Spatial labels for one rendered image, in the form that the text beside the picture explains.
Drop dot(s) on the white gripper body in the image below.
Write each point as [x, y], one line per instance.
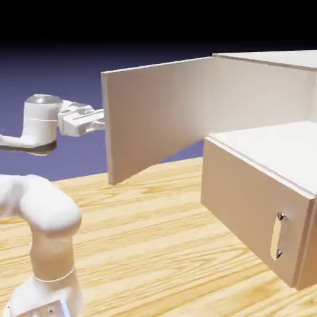
[74, 125]

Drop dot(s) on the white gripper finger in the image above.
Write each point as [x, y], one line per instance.
[97, 126]

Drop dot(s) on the light wooden cabinet door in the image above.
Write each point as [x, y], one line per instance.
[158, 118]

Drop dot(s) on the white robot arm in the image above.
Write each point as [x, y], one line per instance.
[39, 123]

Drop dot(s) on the light wooden cabinet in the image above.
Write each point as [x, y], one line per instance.
[267, 104]

